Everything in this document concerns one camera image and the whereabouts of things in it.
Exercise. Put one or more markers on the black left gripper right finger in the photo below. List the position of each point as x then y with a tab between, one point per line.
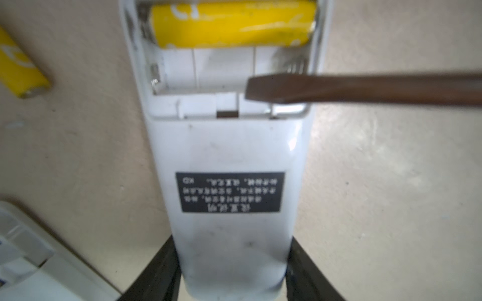
304	279

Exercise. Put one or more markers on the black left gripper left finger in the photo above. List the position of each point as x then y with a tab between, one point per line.
160	280

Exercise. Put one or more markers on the red white remote control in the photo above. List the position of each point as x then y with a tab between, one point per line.
230	169

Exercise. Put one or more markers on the black yellow screwdriver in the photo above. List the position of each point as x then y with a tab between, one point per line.
450	89

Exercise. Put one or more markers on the yellow battery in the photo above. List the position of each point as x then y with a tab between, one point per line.
232	24
18	73

